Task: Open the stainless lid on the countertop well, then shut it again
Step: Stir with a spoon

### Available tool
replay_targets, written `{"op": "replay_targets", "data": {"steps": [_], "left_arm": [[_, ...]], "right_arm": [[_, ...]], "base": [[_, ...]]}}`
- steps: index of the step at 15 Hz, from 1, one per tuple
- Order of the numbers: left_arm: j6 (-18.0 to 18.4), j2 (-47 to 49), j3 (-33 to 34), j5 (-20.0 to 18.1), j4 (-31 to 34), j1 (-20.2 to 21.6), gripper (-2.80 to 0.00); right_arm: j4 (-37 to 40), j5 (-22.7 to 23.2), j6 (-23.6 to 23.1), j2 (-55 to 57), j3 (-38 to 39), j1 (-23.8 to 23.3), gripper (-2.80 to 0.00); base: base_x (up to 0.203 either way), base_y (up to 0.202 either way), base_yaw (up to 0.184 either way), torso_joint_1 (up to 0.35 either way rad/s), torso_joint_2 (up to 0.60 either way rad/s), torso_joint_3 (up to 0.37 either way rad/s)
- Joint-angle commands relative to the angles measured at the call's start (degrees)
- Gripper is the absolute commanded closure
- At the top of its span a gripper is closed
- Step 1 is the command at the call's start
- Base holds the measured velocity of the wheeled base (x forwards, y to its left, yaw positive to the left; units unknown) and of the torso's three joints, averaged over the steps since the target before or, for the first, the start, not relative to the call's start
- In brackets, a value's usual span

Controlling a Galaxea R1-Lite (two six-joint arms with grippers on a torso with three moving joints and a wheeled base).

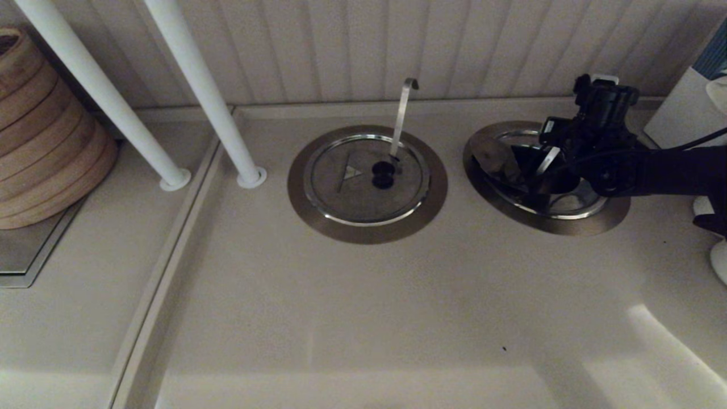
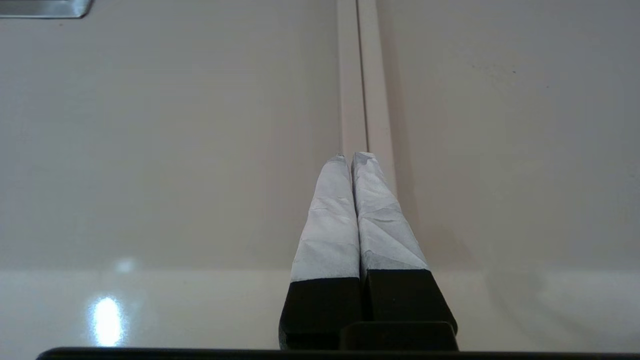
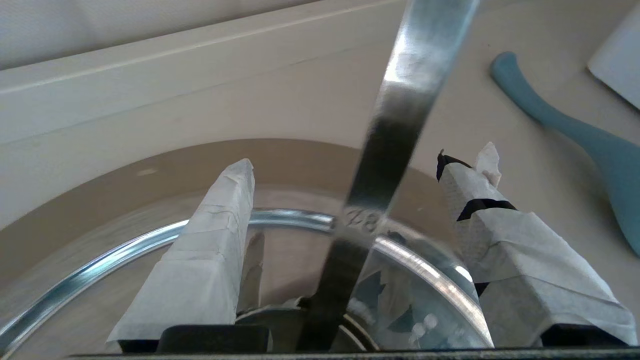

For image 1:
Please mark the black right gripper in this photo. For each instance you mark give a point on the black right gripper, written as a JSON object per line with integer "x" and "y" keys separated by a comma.
{"x": 585, "y": 147}

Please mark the round steel hinged lid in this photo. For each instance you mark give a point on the round steel hinged lid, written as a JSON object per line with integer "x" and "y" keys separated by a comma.
{"x": 341, "y": 199}
{"x": 497, "y": 162}

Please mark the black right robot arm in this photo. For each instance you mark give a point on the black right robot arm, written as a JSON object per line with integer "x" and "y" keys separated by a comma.
{"x": 670, "y": 170}

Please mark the black rounded plastic object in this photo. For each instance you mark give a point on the black rounded plastic object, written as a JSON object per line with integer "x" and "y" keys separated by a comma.
{"x": 383, "y": 173}

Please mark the recessed dark soup pot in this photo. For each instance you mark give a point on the recessed dark soup pot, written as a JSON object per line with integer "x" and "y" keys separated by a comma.
{"x": 568, "y": 184}

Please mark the white rectangular box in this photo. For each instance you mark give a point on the white rectangular box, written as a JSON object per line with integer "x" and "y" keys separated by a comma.
{"x": 681, "y": 113}

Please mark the teal striped container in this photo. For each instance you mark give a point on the teal striped container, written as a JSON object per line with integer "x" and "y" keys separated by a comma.
{"x": 717, "y": 57}

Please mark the white round support pole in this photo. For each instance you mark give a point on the white round support pole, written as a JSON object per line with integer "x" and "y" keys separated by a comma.
{"x": 199, "y": 79}
{"x": 96, "y": 85}

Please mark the bamboo steamer basket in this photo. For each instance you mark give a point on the bamboo steamer basket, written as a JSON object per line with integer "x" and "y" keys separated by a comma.
{"x": 34, "y": 116}
{"x": 40, "y": 139}
{"x": 28, "y": 94}
{"x": 51, "y": 187}
{"x": 23, "y": 62}
{"x": 45, "y": 162}

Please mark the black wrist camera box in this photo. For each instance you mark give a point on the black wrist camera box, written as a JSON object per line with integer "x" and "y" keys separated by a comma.
{"x": 605, "y": 102}

